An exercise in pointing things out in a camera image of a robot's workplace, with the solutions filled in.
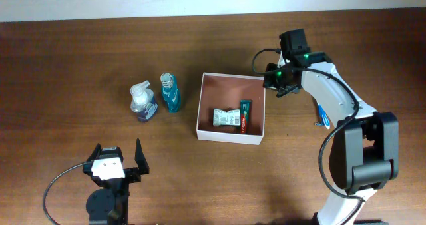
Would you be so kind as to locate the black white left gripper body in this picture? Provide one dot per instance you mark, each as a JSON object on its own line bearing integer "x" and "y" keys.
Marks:
{"x": 132, "y": 176}

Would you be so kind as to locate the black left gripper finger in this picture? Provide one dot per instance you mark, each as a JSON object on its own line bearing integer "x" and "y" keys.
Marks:
{"x": 140, "y": 159}
{"x": 95, "y": 154}

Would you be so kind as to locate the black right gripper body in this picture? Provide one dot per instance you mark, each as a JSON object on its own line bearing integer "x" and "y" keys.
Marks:
{"x": 275, "y": 77}

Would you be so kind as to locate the green white soap packet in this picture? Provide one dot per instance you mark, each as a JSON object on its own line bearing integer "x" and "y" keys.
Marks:
{"x": 226, "y": 118}

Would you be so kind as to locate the pink cardboard box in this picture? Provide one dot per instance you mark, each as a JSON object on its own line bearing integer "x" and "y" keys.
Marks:
{"x": 224, "y": 91}

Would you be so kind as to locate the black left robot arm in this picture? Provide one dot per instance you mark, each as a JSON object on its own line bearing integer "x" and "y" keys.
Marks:
{"x": 109, "y": 204}

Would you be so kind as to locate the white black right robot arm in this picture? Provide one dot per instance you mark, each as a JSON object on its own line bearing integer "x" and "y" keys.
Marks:
{"x": 361, "y": 154}

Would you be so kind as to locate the clear hand soap pump bottle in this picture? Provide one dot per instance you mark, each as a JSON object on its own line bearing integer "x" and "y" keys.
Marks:
{"x": 143, "y": 102}

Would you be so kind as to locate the teal mouthwash bottle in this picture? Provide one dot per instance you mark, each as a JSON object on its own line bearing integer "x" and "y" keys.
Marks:
{"x": 170, "y": 92}

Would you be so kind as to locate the blue razor handle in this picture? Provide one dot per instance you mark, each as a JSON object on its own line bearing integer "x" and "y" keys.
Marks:
{"x": 324, "y": 121}

